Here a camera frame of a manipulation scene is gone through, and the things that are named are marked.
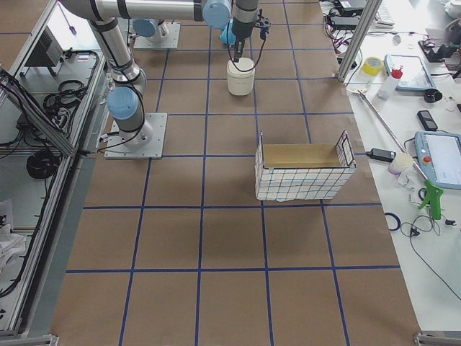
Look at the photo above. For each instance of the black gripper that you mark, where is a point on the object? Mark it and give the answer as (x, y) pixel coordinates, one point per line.
(240, 32)

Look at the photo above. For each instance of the checkered wire basket box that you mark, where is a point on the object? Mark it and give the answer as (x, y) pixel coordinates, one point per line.
(308, 171)

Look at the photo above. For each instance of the white bottle red cap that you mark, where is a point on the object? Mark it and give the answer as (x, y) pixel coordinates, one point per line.
(390, 84)

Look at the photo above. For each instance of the grey control box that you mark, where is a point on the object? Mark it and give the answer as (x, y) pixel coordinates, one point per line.
(47, 53)

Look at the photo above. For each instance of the black tape roll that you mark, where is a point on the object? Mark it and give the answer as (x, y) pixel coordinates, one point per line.
(432, 95)

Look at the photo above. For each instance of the aluminium frame post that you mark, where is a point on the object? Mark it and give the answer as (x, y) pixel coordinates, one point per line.
(367, 18)

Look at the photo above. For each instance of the blue tape roll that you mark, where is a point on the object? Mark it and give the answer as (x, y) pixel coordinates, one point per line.
(394, 222)

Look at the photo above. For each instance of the white pink cup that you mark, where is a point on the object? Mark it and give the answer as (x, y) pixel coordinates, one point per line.
(400, 163)

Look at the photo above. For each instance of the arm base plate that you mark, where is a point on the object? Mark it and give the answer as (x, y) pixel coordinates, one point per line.
(148, 143)
(171, 42)

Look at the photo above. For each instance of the long grabber tool green handle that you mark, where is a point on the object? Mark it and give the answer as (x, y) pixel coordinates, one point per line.
(433, 193)

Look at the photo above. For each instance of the yellow tape roll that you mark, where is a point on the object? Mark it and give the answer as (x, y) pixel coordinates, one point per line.
(372, 66)

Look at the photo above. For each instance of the blue teach pendant lower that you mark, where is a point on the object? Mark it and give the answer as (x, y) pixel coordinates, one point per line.
(439, 157)

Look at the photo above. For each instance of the white lidded trash can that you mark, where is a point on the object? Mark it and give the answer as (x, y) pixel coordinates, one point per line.
(240, 81)

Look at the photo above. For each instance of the black power adapter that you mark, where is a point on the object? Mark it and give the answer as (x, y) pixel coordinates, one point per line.
(381, 154)

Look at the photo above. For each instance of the grey teach pendant upper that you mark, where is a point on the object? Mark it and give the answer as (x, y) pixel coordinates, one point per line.
(416, 76)

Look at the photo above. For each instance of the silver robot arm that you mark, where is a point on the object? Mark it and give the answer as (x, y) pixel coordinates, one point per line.
(153, 30)
(103, 16)

